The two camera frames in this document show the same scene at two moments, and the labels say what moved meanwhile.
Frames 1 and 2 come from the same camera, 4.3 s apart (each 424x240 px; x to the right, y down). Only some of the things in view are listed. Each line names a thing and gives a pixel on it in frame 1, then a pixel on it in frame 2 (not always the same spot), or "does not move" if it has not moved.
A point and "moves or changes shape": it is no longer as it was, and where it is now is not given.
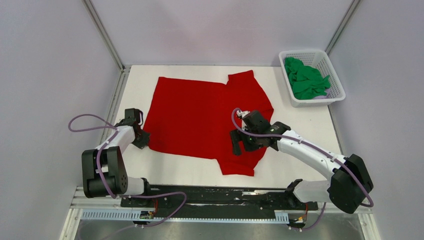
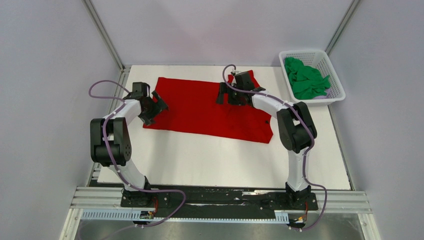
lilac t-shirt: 325,97 does not move
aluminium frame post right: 351,9 does not move
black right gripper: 236,136 -> 224,89
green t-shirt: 307,82 does not move
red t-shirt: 194,118 moves or changes shape
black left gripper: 144,141 -> 158,106
